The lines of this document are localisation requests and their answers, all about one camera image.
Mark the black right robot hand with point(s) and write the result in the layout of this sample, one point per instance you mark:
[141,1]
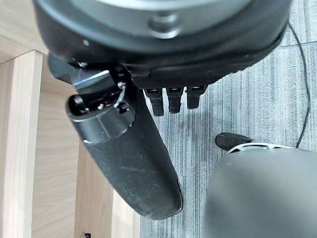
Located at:
[128,158]

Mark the light wood office cabinet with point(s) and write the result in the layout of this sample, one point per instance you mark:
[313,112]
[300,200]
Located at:
[37,148]

